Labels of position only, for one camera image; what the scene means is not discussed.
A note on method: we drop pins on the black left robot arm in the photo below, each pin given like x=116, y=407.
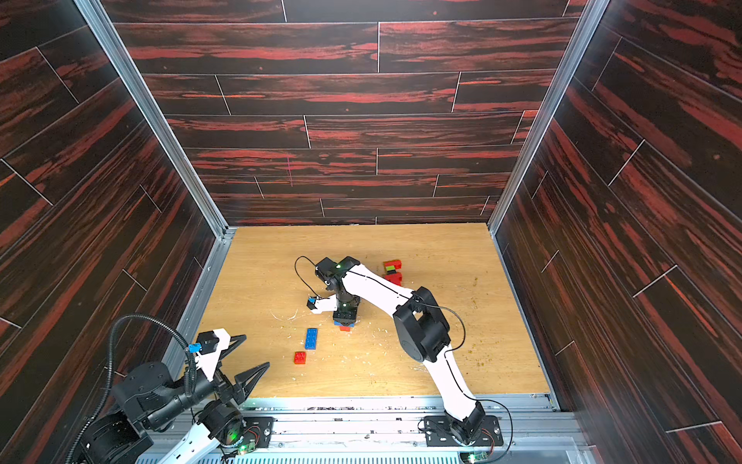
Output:
x=149, y=400

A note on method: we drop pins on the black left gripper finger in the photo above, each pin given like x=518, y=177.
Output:
x=234, y=343
x=246, y=381

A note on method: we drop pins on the long red lego brick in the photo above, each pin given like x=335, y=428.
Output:
x=394, y=278
x=392, y=264

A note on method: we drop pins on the aluminium corner post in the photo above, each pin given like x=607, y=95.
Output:
x=573, y=55
x=98, y=21

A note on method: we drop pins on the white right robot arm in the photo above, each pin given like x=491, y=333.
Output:
x=423, y=333

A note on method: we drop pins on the aluminium corner post left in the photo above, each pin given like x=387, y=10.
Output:
x=98, y=21

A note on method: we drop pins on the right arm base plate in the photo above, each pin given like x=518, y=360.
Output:
x=444, y=431

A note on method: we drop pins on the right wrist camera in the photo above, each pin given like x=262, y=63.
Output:
x=318, y=305

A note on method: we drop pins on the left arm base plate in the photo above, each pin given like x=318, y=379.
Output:
x=257, y=434

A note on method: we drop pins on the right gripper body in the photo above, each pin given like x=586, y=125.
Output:
x=345, y=313

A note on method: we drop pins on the aluminium corner post right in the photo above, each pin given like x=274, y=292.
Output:
x=573, y=55

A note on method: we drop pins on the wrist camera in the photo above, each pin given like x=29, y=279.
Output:
x=318, y=305
x=211, y=342

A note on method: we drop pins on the aluminium front rail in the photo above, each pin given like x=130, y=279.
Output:
x=392, y=429

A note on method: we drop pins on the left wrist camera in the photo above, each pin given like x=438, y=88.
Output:
x=211, y=342

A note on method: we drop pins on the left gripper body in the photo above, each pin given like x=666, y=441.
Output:
x=222, y=385

